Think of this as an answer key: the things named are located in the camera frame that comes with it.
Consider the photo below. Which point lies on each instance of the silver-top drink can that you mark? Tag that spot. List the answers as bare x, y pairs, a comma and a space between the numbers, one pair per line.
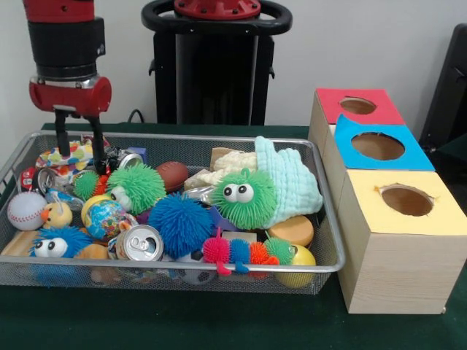
140, 243

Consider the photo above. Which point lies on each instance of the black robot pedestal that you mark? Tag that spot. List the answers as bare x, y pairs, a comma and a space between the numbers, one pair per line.
219, 73

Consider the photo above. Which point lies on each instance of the cream knit cloth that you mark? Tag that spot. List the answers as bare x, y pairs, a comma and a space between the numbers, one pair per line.
233, 160

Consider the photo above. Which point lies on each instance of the green spiky ball with eyes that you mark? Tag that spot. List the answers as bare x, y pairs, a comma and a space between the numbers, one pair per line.
136, 187

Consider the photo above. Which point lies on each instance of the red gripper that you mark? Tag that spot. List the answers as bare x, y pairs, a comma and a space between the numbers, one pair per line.
69, 98

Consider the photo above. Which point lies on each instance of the yellow smiley ball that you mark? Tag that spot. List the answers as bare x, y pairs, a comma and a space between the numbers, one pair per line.
304, 259

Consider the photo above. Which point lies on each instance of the mint green cloth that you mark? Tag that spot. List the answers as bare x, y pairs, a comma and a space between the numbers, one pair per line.
292, 182

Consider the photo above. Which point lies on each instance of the rainbow spiky caterpillar toy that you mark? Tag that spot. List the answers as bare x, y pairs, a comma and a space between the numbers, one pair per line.
217, 251

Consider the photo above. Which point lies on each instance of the shallow silver mesh bin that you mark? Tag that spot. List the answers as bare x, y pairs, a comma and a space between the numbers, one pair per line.
54, 279

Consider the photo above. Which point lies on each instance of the black upright panel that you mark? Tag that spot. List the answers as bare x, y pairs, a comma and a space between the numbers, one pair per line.
452, 73

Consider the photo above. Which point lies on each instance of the green spiky rubber ball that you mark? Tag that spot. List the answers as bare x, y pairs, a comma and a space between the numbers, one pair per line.
251, 211

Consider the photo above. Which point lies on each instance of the dark green table cloth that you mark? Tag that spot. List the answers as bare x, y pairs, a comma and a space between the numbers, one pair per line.
182, 321

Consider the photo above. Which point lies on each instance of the wooden three-hole box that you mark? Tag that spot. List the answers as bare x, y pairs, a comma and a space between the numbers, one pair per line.
401, 277

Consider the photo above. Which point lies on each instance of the white baseball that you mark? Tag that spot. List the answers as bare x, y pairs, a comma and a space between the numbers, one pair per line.
25, 211

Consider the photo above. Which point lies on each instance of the round orange sponge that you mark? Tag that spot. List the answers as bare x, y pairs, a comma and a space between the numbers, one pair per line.
295, 231

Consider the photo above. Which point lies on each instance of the blue spiky rubber ball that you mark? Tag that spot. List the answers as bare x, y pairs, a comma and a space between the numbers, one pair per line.
180, 226

